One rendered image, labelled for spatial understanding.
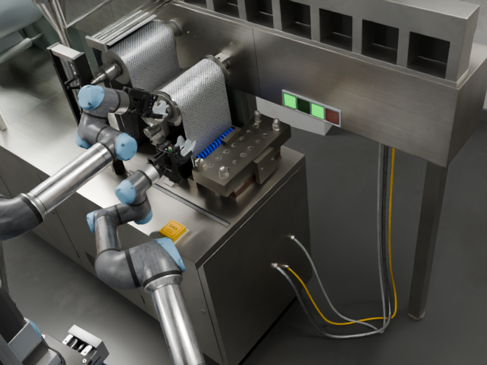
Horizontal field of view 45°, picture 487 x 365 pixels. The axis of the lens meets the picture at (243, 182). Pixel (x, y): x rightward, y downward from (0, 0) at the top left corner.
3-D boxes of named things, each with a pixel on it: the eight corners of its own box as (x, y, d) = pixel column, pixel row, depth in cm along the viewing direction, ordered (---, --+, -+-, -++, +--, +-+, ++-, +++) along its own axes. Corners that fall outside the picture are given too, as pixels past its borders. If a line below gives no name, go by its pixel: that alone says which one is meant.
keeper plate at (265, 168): (256, 182, 224) (253, 161, 216) (272, 167, 229) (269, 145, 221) (261, 185, 222) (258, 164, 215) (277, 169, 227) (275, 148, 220)
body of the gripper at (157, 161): (181, 144, 206) (157, 164, 200) (185, 162, 212) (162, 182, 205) (166, 137, 210) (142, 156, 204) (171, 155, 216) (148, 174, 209)
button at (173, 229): (159, 235, 211) (158, 230, 210) (173, 223, 215) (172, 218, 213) (173, 243, 208) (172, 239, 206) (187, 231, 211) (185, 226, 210)
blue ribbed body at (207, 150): (195, 162, 221) (193, 155, 219) (231, 131, 232) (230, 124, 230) (201, 165, 220) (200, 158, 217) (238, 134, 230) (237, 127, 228)
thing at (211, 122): (191, 161, 221) (182, 122, 208) (231, 127, 233) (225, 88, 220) (193, 161, 220) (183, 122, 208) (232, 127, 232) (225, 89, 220)
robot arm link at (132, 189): (117, 202, 202) (109, 185, 197) (139, 183, 208) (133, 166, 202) (132, 211, 198) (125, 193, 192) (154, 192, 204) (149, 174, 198)
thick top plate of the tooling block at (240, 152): (194, 181, 220) (191, 169, 215) (259, 124, 240) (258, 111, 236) (226, 197, 211) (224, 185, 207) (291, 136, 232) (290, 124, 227)
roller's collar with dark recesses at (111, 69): (100, 80, 216) (95, 65, 211) (112, 72, 219) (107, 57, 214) (111, 85, 212) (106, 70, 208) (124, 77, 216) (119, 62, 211)
